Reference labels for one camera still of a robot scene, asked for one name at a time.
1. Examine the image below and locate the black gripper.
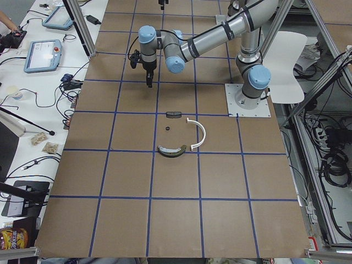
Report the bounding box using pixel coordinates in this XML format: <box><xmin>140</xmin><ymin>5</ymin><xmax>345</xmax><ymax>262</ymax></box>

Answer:
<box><xmin>158</xmin><ymin>0</ymin><xmax>168</xmax><ymax>10</ymax></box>
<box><xmin>142</xmin><ymin>62</ymin><xmax>157</xmax><ymax>88</ymax></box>

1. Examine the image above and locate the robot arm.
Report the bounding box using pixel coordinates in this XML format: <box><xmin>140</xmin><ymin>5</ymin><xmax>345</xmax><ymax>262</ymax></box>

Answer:
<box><xmin>129</xmin><ymin>1</ymin><xmax>278</xmax><ymax>109</ymax></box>

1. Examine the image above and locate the small black brake pad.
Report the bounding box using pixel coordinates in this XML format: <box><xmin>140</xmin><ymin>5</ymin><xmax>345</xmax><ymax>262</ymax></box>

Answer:
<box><xmin>166</xmin><ymin>111</ymin><xmax>182</xmax><ymax>119</ymax></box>

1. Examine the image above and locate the black power adapter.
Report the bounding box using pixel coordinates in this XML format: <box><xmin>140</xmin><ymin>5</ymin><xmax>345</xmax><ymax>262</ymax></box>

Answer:
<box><xmin>86</xmin><ymin>15</ymin><xmax>101</xmax><ymax>25</ymax></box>

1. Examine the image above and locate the green curved brake shoe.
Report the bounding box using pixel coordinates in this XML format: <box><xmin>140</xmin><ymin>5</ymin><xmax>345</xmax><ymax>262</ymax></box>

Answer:
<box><xmin>157</xmin><ymin>145</ymin><xmax>187</xmax><ymax>158</ymax></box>

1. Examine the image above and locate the blue teach pendant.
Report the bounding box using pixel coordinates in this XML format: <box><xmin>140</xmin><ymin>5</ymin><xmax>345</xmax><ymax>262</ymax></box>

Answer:
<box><xmin>42</xmin><ymin>5</ymin><xmax>73</xmax><ymax>30</ymax></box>
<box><xmin>24</xmin><ymin>39</ymin><xmax>62</xmax><ymax>73</ymax></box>

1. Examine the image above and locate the white plastic chair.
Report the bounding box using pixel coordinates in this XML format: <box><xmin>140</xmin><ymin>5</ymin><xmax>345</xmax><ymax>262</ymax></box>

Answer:
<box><xmin>263</xmin><ymin>31</ymin><xmax>307</xmax><ymax>104</ymax></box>

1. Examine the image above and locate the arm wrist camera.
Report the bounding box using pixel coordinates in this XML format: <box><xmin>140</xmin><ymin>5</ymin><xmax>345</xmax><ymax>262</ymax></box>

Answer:
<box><xmin>129</xmin><ymin>49</ymin><xmax>141</xmax><ymax>69</ymax></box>

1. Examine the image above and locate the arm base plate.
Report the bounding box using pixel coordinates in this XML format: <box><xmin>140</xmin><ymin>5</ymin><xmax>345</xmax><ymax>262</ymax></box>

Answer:
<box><xmin>225</xmin><ymin>84</ymin><xmax>271</xmax><ymax>118</ymax></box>
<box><xmin>215</xmin><ymin>14</ymin><xmax>228</xmax><ymax>25</ymax></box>

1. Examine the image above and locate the white curved plastic bracket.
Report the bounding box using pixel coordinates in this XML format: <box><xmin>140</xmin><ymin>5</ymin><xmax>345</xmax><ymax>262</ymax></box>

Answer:
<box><xmin>186</xmin><ymin>117</ymin><xmax>207</xmax><ymax>151</ymax></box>

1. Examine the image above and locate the aluminium frame post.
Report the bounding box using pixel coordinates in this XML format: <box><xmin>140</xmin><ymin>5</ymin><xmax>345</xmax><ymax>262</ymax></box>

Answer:
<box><xmin>63</xmin><ymin>0</ymin><xmax>97</xmax><ymax>58</ymax></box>

